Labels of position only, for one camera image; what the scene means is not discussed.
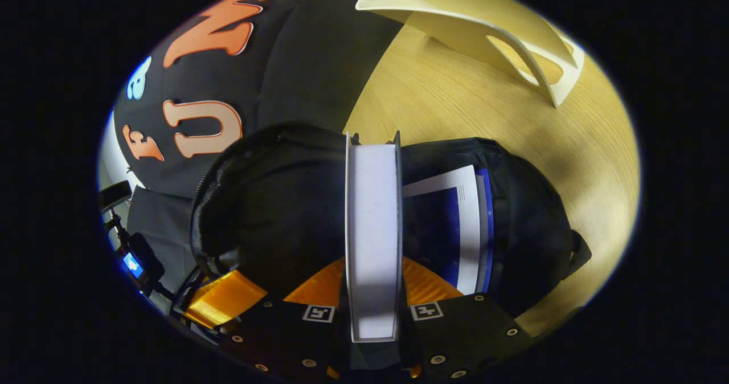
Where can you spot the white plastic bookshelf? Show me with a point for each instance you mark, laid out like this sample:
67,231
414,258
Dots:
455,8

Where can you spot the blue cover book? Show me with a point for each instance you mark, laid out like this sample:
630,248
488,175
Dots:
438,224

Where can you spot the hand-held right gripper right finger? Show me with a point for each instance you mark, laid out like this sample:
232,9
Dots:
461,333

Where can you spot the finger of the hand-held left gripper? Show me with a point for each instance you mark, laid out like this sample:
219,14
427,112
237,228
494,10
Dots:
225,298

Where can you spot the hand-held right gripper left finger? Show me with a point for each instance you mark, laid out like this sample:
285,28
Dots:
279,333

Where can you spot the white spine book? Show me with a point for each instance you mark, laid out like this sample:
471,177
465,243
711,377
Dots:
373,230

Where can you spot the black schoolbag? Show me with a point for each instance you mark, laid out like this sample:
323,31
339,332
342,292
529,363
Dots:
273,201

